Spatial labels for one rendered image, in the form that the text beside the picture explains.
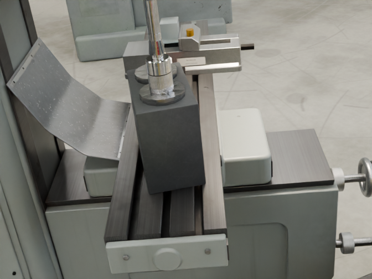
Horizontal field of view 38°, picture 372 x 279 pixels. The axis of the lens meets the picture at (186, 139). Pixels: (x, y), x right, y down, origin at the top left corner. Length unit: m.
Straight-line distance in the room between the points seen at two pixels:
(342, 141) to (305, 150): 1.51
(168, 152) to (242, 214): 0.48
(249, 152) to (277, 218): 0.21
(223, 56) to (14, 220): 0.73
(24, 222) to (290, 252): 0.73
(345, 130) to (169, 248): 2.28
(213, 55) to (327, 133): 1.66
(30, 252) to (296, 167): 0.76
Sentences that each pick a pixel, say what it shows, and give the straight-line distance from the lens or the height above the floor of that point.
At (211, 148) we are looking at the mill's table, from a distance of 1.23.
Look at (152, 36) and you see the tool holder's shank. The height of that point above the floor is 1.26.
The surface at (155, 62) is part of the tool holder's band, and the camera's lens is 1.01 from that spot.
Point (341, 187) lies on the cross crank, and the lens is 1.62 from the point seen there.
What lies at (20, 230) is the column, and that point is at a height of 0.71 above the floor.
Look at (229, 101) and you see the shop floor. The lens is 3.54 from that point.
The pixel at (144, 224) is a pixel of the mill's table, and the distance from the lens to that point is 1.04.
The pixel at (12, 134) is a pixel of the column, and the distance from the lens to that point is 1.38.
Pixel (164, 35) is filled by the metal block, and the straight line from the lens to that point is 1.61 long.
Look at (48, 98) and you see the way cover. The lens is 1.46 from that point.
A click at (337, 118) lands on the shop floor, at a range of 3.32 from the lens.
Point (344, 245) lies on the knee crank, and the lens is 1.59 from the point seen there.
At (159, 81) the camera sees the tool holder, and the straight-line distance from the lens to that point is 1.03.
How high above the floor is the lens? 1.60
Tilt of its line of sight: 30 degrees down
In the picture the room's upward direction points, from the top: 7 degrees counter-clockwise
